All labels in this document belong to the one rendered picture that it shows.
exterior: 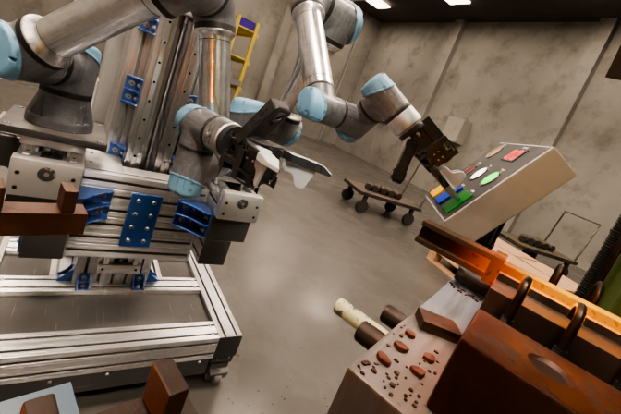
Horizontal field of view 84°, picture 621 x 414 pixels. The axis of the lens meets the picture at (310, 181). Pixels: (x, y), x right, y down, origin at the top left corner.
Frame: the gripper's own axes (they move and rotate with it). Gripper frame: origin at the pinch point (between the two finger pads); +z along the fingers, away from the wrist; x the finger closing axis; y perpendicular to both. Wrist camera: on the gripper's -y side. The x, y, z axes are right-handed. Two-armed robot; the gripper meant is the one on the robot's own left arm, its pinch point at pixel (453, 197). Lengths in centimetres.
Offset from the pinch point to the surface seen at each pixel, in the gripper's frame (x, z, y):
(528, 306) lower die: -54, -1, -3
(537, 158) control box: -6.9, 1.7, 18.3
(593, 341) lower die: -56, 3, -1
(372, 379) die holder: -64, -9, -16
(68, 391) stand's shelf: -60, -23, -50
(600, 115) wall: 737, 229, 360
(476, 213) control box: -7.0, 4.4, 1.3
